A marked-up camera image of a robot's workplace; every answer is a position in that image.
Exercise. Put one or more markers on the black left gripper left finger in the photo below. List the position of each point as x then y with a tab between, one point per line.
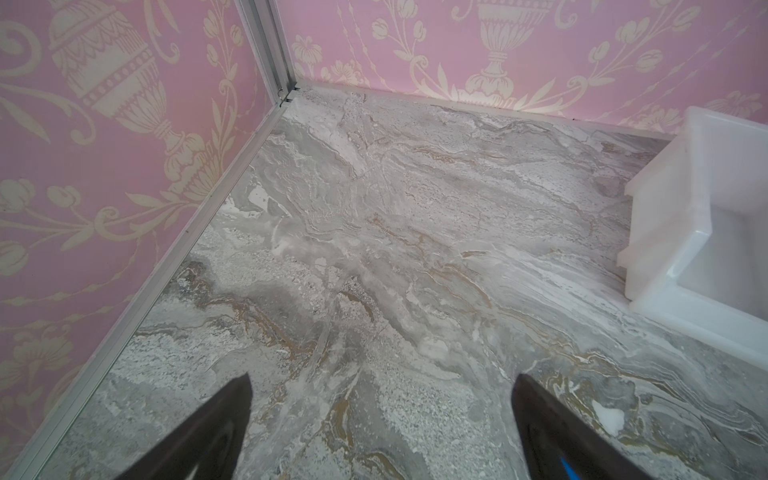
207	444

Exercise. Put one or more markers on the white left plastic bin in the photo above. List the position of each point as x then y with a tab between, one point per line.
697	254

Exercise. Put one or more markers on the aluminium left corner post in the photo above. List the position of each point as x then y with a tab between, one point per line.
267	38

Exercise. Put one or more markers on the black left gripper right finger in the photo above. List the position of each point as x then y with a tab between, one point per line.
559	445

